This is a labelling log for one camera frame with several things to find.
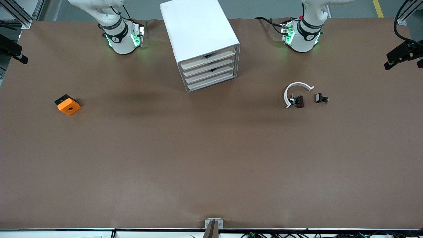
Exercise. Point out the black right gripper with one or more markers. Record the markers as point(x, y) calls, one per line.
point(9, 47)

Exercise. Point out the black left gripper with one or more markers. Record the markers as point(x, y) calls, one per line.
point(416, 50)

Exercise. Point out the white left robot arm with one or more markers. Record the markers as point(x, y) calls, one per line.
point(310, 29)

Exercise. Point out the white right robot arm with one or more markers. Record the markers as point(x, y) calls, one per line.
point(115, 33)

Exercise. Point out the orange box with black base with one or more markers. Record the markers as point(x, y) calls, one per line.
point(67, 105)

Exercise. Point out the small black clip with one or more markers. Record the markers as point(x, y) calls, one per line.
point(320, 98)

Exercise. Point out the dark brown cylinder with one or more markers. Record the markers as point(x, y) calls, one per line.
point(300, 101)

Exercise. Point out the chrome valve fitting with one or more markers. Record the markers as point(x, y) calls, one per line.
point(292, 99)

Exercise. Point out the brown table mat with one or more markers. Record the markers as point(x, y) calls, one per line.
point(198, 165)

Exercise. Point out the aluminium frame strut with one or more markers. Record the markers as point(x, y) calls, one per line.
point(408, 15)
point(18, 13)

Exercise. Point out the table edge rail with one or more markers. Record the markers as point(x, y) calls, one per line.
point(66, 231)

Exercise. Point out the camera mount post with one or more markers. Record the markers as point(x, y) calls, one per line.
point(213, 228)

